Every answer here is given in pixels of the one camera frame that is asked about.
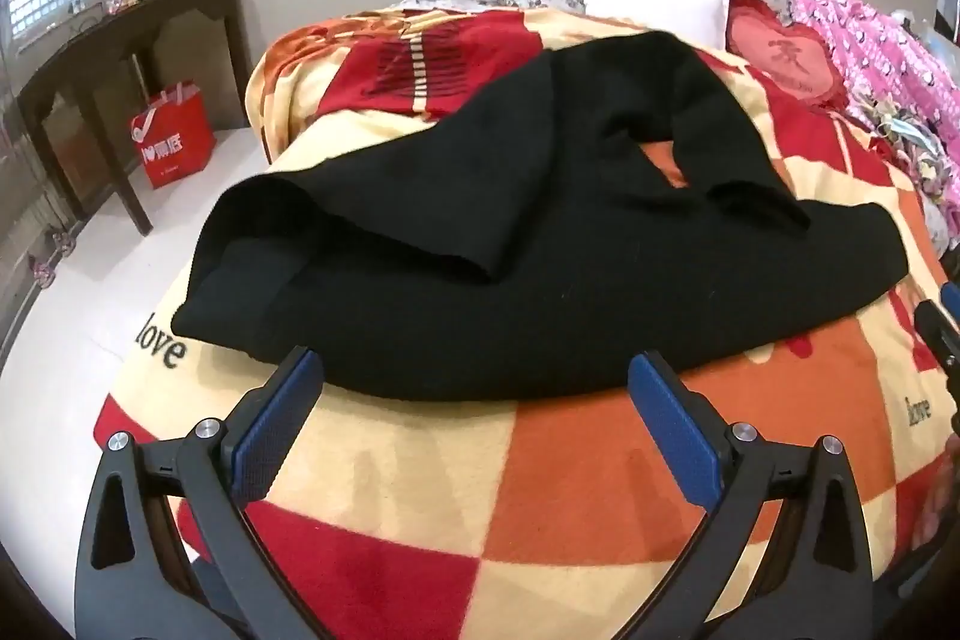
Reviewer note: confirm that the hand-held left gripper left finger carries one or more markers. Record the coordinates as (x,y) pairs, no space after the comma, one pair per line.
(274,437)

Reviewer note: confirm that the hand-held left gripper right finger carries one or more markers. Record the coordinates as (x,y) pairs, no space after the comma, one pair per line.
(671,430)

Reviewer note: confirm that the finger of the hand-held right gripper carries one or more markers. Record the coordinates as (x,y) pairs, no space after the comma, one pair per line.
(941,336)

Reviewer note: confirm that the black pants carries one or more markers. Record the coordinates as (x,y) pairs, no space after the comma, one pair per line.
(525,250)

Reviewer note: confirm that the red orange checked blanket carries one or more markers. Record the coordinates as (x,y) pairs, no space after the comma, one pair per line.
(450,460)

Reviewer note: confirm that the multicoloured crumpled cloth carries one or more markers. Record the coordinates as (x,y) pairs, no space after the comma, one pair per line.
(915,145)

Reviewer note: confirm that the pink slippers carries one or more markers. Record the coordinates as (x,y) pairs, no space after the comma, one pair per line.
(52,254)

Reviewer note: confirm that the red shopping bag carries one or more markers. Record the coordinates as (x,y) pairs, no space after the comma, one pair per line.
(172,141)

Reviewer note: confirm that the pink printed quilt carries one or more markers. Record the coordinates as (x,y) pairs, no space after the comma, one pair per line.
(862,33)

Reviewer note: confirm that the red heart pillow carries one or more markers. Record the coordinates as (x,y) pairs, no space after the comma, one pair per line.
(787,55)

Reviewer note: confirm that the dark wooden table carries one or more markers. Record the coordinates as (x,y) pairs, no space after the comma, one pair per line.
(112,36)

